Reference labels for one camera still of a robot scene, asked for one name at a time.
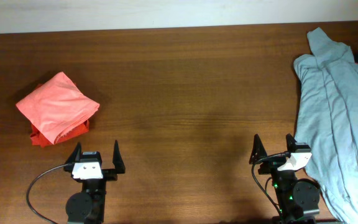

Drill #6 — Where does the folded salmon pink shirt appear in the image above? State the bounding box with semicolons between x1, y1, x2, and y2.
16;72;100;145

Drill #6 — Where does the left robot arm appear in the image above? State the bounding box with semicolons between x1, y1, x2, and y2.
63;141;126;224

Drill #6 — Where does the light blue t-shirt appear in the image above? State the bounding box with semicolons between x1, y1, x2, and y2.
293;28;358;223

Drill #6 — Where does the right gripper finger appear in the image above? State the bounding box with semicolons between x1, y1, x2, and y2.
286;134;296;152
249;134;267;164

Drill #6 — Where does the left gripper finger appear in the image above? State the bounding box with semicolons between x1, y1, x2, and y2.
112;140;126;173
65;142;82;164

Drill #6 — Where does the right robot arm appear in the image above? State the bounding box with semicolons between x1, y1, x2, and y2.
249;134;320;224

